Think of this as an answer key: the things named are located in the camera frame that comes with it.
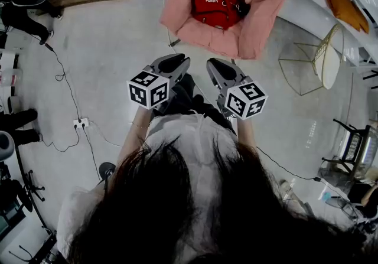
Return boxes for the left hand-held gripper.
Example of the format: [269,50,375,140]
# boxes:
[126,53,191,110]

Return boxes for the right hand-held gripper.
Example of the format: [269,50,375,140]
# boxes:
[206,57,269,120]

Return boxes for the pink padded seat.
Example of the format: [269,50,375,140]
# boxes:
[159,0,297,61]

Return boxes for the red backpack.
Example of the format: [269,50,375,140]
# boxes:
[187,0,252,31]

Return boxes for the person's right forearm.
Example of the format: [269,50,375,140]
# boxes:
[235,116,258,149]

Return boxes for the person's left forearm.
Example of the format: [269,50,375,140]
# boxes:
[116,107,155,168]

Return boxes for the person's black trousers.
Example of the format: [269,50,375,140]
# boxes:
[152,73,237,135]

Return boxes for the person's white shirt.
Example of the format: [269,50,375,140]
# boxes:
[55,109,239,264]

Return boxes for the white curved bench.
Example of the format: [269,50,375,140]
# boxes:
[276,0,378,66]

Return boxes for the white power strip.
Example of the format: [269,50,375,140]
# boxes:
[73,118,90,130]

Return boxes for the black round stand base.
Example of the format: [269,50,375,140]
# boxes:
[98,161,117,182]

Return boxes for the orange cushion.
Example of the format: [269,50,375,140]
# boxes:
[312,0,370,34]

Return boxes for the pink and white container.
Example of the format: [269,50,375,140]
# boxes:
[0,68,24,87]

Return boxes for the black office chair base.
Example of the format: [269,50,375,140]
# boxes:
[17,169,47,203]

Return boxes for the white desk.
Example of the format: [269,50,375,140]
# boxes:
[0,211,57,264]

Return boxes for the white cable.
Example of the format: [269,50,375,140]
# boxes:
[87,120,123,148]
[151,0,178,48]

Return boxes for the gold wire side table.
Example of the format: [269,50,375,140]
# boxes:
[278,23,346,97]

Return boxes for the black power cable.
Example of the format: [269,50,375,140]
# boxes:
[43,43,82,122]

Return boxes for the black looped cable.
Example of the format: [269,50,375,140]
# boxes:
[41,126,102,182]

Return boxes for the black frame chair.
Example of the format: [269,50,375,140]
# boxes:
[321,118,378,181]

